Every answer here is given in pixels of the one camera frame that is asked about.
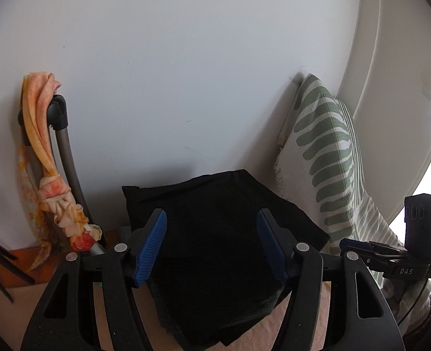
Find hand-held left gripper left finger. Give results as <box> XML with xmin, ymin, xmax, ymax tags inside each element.
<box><xmin>20</xmin><ymin>208</ymin><xmax>168</xmax><ymax>351</ymax></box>

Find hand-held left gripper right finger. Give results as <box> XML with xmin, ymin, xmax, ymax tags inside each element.
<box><xmin>256</xmin><ymin>208</ymin><xmax>406</xmax><ymax>351</ymax></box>

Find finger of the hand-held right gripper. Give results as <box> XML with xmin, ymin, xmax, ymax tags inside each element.
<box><xmin>339</xmin><ymin>238</ymin><xmax>403</xmax><ymax>261</ymax></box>

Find black pants with yellow print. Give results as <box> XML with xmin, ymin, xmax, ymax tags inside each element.
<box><xmin>122</xmin><ymin>169</ymin><xmax>331</xmax><ymax>348</ymax></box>

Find bed with pink sheet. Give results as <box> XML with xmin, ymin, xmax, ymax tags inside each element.
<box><xmin>0</xmin><ymin>227</ymin><xmax>331</xmax><ymax>351</ymax></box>

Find green and white leaf pillow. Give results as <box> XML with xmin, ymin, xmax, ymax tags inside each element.
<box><xmin>273</xmin><ymin>74</ymin><xmax>431</xmax><ymax>334</ymax></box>

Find orange patterned scarf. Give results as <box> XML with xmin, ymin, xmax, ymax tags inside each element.
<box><xmin>17</xmin><ymin>72</ymin><xmax>103</xmax><ymax>273</ymax></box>

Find grey folded metal frame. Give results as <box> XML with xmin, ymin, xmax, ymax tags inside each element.
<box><xmin>17</xmin><ymin>94</ymin><xmax>105</xmax><ymax>257</ymax></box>

